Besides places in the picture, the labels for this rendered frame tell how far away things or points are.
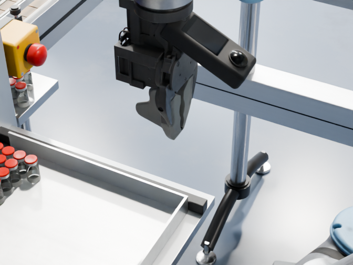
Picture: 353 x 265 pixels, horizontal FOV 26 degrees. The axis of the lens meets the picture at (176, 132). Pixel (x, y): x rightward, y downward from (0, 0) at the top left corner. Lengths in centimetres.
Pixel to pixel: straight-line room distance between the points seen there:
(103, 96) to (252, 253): 91
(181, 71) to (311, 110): 110
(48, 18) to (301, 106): 74
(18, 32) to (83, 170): 27
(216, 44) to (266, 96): 114
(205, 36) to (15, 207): 48
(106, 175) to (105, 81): 172
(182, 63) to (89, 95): 196
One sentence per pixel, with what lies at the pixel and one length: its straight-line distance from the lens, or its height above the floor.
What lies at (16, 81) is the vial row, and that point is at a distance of 144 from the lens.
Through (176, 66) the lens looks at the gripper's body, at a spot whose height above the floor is 122.
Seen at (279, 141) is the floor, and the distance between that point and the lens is 270.
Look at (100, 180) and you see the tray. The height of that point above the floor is 88.
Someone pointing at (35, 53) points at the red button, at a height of 101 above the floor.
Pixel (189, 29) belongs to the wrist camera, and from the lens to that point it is 91.
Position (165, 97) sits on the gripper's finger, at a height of 119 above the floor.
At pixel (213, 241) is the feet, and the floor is 7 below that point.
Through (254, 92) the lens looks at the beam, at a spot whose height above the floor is 52.
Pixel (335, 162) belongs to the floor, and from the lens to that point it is 265.
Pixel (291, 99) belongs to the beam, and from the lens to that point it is 202.
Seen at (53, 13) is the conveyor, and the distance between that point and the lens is 163.
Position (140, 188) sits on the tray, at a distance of 123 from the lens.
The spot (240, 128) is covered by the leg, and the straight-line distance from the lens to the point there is 217.
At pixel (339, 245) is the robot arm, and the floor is 102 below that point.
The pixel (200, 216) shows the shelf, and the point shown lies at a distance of 121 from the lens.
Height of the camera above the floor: 176
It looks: 41 degrees down
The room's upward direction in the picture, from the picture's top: straight up
